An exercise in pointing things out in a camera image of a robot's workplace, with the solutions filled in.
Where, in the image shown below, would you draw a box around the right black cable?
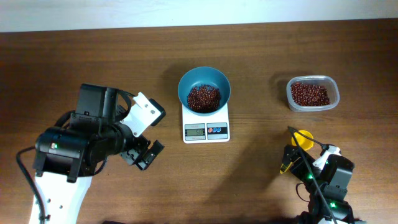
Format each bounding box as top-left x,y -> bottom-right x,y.
287,126 -> 340,224

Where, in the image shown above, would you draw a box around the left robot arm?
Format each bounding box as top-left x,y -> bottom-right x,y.
29,84 -> 166,223

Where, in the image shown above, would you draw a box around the black cable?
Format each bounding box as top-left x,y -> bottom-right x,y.
16,146 -> 47,224
287,126 -> 340,224

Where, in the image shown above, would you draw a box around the clear plastic container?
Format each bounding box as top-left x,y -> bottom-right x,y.
286,75 -> 340,112

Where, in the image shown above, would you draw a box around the white digital kitchen scale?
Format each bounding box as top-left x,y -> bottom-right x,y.
182,104 -> 231,144

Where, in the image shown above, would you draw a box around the left black cable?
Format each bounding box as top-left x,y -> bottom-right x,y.
16,146 -> 47,224

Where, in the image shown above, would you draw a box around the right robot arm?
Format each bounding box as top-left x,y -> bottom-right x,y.
280,144 -> 366,224

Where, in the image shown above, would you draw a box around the yellow measuring scoop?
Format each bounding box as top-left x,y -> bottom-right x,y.
279,130 -> 314,174

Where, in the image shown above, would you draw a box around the red beans in bowl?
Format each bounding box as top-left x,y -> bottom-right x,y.
187,85 -> 221,113

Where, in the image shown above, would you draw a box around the teal blue bowl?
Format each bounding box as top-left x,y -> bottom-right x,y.
178,67 -> 231,114

